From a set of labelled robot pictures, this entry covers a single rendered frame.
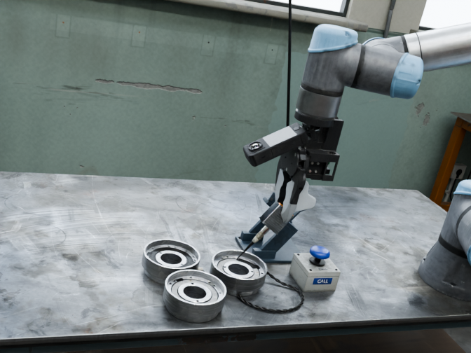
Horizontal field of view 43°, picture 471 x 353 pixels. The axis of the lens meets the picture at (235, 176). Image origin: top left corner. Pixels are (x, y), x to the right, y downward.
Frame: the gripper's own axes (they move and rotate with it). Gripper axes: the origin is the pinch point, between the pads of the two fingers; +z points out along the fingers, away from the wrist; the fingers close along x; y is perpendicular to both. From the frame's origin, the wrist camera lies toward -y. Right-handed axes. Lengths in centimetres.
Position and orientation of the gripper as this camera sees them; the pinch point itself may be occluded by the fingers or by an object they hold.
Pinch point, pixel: (280, 213)
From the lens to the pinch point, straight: 112.4
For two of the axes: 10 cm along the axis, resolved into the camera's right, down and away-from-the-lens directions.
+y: 9.3, 0.5, 3.5
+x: -3.0, -4.1, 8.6
